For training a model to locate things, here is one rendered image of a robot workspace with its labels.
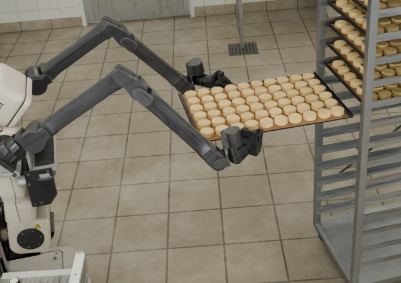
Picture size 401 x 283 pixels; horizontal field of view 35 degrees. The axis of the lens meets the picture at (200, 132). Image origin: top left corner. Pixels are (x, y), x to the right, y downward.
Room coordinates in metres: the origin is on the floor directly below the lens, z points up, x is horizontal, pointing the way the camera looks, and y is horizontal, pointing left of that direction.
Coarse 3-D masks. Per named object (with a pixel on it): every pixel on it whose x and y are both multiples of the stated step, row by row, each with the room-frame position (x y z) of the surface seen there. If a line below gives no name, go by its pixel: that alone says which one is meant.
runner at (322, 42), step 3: (333, 36) 2.44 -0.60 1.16; (336, 36) 2.44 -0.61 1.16; (339, 36) 2.44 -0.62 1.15; (321, 39) 2.43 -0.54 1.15; (324, 39) 2.43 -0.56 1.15; (327, 39) 2.43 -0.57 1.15; (330, 39) 2.44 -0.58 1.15; (333, 39) 2.44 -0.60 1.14; (336, 39) 2.44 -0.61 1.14; (339, 39) 2.44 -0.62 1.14; (342, 39) 2.44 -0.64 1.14; (321, 42) 2.43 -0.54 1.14; (324, 42) 2.43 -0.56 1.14; (330, 42) 2.44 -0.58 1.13; (321, 45) 2.42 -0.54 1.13; (324, 45) 2.42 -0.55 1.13; (327, 45) 2.41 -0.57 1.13
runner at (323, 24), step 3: (324, 18) 2.43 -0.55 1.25; (327, 18) 2.43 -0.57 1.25; (330, 18) 2.43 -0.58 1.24; (333, 18) 2.44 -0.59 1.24; (336, 18) 2.44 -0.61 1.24; (339, 18) 2.44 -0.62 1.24; (342, 18) 2.44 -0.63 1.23; (321, 21) 2.43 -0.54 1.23; (324, 21) 2.43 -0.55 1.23; (330, 21) 2.43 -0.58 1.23; (333, 21) 2.44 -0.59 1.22; (321, 24) 2.43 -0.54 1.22; (324, 24) 2.43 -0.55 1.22
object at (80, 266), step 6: (78, 252) 1.52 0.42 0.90; (84, 252) 1.52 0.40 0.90; (78, 258) 1.50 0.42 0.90; (84, 258) 1.51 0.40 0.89; (78, 264) 1.47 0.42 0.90; (84, 264) 1.49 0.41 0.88; (72, 270) 1.45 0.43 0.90; (78, 270) 1.44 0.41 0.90; (84, 270) 1.48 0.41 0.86; (72, 276) 1.42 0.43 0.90; (78, 276) 1.42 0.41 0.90; (84, 276) 1.46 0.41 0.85; (72, 282) 1.39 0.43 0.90; (78, 282) 1.39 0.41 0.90
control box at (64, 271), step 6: (36, 270) 1.53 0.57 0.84; (42, 270) 1.52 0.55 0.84; (48, 270) 1.52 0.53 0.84; (54, 270) 1.52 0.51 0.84; (60, 270) 1.52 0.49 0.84; (66, 270) 1.51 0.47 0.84; (6, 276) 1.51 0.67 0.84; (12, 276) 1.51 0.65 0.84; (18, 276) 1.51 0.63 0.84; (24, 276) 1.50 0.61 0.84; (30, 276) 1.50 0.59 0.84; (36, 276) 1.50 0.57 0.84
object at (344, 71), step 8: (336, 64) 2.37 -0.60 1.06; (344, 64) 2.40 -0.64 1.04; (344, 72) 2.30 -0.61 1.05; (352, 72) 2.28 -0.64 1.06; (344, 80) 2.26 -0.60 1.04; (352, 80) 2.21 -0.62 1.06; (360, 80) 2.21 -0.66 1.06; (352, 88) 2.18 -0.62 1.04; (360, 88) 2.14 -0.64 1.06; (376, 88) 2.13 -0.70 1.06; (384, 88) 2.16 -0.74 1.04; (392, 88) 2.14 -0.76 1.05; (400, 88) 2.11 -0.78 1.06; (360, 96) 2.11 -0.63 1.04; (376, 96) 2.07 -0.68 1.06; (384, 96) 2.07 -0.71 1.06; (392, 96) 2.09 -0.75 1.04
